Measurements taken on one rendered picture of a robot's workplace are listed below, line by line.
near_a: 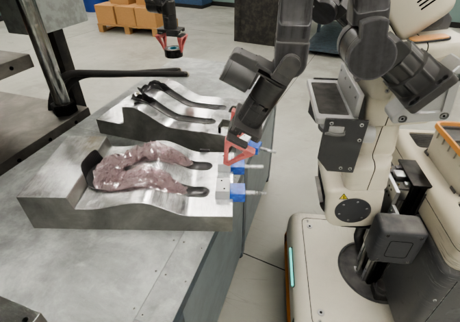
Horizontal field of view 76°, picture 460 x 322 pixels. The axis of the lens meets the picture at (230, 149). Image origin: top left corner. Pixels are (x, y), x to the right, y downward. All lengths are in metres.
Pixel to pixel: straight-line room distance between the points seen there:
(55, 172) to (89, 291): 0.31
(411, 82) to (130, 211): 0.64
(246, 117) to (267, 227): 1.28
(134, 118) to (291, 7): 0.70
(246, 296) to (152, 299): 0.94
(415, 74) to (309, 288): 0.94
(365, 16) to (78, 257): 0.75
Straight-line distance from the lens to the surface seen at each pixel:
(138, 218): 0.77
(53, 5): 1.56
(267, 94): 0.58
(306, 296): 1.30
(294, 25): 0.54
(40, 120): 1.45
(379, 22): 0.54
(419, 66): 0.62
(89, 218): 0.81
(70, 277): 0.78
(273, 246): 1.75
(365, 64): 0.56
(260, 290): 1.60
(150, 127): 1.05
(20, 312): 0.69
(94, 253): 0.79
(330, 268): 1.39
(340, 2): 0.99
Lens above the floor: 1.40
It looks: 36 degrees down
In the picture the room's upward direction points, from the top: straight up
